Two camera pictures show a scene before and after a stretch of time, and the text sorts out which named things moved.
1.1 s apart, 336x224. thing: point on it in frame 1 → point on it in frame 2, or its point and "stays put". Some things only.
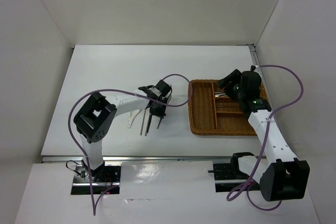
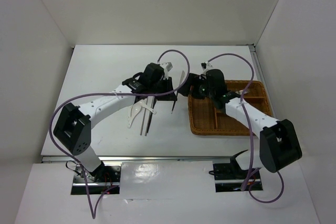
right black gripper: x=231 y=76 → x=192 y=80
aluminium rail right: x=254 y=58 stays put
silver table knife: x=159 y=121 → x=182 y=75
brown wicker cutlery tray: x=218 y=115 stays put
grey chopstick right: x=147 y=124 stays put
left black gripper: x=160 y=113 → x=169 y=96
